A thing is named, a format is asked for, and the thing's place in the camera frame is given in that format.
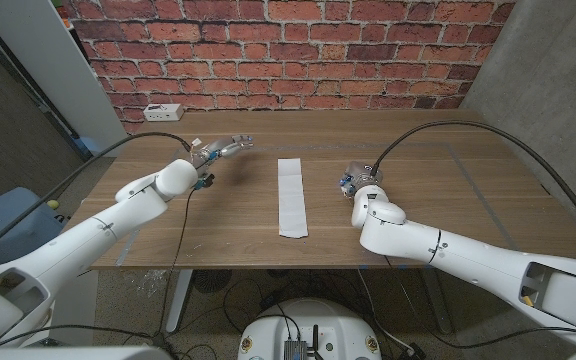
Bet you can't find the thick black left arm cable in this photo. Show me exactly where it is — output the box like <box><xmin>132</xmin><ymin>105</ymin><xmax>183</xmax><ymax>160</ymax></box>
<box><xmin>0</xmin><ymin>131</ymin><xmax>193</xmax><ymax>265</ymax></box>

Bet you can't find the small grey electronics box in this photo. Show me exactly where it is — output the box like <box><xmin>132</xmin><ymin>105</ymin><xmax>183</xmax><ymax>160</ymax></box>
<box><xmin>283</xmin><ymin>339</ymin><xmax>309</xmax><ymax>360</ymax></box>

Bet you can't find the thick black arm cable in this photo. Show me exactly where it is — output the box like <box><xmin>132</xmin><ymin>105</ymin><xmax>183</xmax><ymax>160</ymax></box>
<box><xmin>370</xmin><ymin>119</ymin><xmax>576</xmax><ymax>246</ymax></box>
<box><xmin>0</xmin><ymin>131</ymin><xmax>193</xmax><ymax>265</ymax></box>

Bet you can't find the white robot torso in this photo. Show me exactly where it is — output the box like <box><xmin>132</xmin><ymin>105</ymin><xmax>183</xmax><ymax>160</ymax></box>
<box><xmin>237</xmin><ymin>298</ymin><xmax>383</xmax><ymax>360</ymax></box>

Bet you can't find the black round floor fan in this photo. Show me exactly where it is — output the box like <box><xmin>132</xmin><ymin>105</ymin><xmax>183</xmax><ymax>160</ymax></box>
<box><xmin>191</xmin><ymin>269</ymin><xmax>233</xmax><ymax>294</ymax></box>

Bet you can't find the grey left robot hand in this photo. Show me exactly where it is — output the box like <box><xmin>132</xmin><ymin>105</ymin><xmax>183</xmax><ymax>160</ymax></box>
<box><xmin>191</xmin><ymin>133</ymin><xmax>255</xmax><ymax>174</ymax></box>

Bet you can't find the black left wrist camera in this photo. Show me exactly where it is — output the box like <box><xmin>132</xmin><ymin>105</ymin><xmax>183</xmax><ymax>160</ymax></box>
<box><xmin>192</xmin><ymin>172</ymin><xmax>217</xmax><ymax>192</ymax></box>

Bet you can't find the white robot chest shell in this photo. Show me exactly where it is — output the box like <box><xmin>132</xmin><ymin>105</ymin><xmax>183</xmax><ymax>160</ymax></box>
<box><xmin>0</xmin><ymin>344</ymin><xmax>174</xmax><ymax>360</ymax></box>

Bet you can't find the red brick print backdrop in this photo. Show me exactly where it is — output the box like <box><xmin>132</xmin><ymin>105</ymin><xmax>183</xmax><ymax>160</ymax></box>
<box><xmin>62</xmin><ymin>0</ymin><xmax>517</xmax><ymax>135</ymax></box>

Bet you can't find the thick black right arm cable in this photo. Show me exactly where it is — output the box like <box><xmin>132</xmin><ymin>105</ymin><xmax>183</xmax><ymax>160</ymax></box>
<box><xmin>370</xmin><ymin>119</ymin><xmax>576</xmax><ymax>246</ymax></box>

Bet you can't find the grey table leg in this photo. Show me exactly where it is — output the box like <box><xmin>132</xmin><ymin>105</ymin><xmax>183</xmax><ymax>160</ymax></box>
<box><xmin>420</xmin><ymin>267</ymin><xmax>454</xmax><ymax>335</ymax></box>

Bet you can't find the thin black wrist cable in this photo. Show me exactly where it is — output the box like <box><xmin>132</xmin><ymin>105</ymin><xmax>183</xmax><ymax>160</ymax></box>
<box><xmin>157</xmin><ymin>185</ymin><xmax>197</xmax><ymax>346</ymax></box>

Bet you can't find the white table leg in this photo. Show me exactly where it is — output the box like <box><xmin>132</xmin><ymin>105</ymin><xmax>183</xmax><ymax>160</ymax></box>
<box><xmin>165</xmin><ymin>269</ymin><xmax>194</xmax><ymax>334</ymax></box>

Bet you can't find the white upright panel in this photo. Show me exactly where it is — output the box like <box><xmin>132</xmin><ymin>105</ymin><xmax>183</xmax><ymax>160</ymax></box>
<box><xmin>0</xmin><ymin>0</ymin><xmax>129</xmax><ymax>157</ymax></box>

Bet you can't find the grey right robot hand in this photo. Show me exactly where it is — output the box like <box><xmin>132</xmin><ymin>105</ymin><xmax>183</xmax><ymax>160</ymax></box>
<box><xmin>338</xmin><ymin>160</ymin><xmax>384</xmax><ymax>199</ymax></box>

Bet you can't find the white power strip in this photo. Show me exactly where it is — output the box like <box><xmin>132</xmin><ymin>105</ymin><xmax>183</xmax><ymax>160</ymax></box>
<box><xmin>142</xmin><ymin>103</ymin><xmax>185</xmax><ymax>123</ymax></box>

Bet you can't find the clear plastic wrap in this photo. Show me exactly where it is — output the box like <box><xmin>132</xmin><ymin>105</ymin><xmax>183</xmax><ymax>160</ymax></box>
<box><xmin>122</xmin><ymin>269</ymin><xmax>169</xmax><ymax>299</ymax></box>

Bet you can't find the white receipt paper strip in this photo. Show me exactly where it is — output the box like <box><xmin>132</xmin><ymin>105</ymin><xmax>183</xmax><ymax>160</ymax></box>
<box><xmin>277</xmin><ymin>158</ymin><xmax>310</xmax><ymax>240</ymax></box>

